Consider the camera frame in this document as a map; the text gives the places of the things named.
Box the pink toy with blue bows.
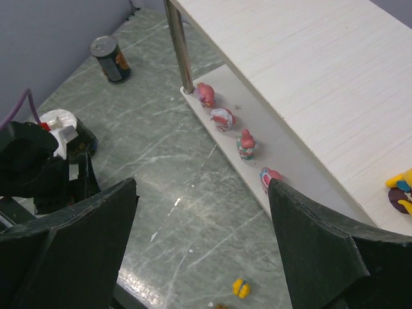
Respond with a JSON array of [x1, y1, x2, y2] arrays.
[[259, 167, 283, 193]]

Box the two-tier white wooden shelf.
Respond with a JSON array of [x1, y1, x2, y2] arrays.
[[169, 1, 411, 235]]

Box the small yellow blue toy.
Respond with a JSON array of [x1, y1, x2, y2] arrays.
[[232, 278, 251, 299]]

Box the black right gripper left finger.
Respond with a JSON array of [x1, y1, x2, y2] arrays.
[[1, 178, 138, 308]]

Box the olive brown pink toy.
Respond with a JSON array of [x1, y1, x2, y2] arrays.
[[215, 304, 229, 309]]

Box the small dark metal can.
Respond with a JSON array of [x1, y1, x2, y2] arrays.
[[89, 35, 131, 84]]

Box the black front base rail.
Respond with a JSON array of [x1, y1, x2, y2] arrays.
[[109, 284, 146, 309]]

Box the yellow duck burger toy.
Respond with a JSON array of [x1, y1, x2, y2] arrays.
[[386, 169, 412, 215]]

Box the pink white toy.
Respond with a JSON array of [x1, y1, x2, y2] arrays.
[[236, 129, 257, 160], [210, 108, 236, 132]]

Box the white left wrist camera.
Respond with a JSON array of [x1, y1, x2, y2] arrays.
[[50, 126, 79, 160]]

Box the pink round toy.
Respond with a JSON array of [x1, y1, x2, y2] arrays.
[[196, 82, 215, 108]]

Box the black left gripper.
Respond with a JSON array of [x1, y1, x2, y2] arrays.
[[1, 121, 100, 214]]

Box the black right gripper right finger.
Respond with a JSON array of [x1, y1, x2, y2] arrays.
[[268, 179, 411, 308]]

